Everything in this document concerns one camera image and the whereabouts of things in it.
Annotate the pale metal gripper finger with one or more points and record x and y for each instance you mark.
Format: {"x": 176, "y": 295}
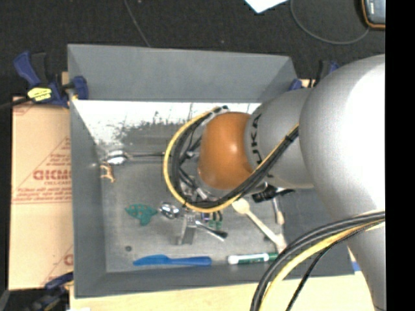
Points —
{"x": 181, "y": 236}
{"x": 190, "y": 233}

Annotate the blue plastic knife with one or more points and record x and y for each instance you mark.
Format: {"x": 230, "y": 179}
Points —
{"x": 172, "y": 260}

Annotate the shiny metal spoon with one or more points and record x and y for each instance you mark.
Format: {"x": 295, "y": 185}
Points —
{"x": 169, "y": 210}

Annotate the cream plastic spoon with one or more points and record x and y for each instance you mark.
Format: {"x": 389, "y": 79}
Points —
{"x": 241, "y": 206}

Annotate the teal perforated flat toy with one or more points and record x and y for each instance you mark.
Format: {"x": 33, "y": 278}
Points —
{"x": 140, "y": 213}

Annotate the white and green marker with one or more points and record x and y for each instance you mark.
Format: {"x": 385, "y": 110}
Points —
{"x": 249, "y": 258}

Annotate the grey metal bin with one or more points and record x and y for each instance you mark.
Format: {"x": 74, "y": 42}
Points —
{"x": 168, "y": 76}

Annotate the brown cardboard board red print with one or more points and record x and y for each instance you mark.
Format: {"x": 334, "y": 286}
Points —
{"x": 39, "y": 180}

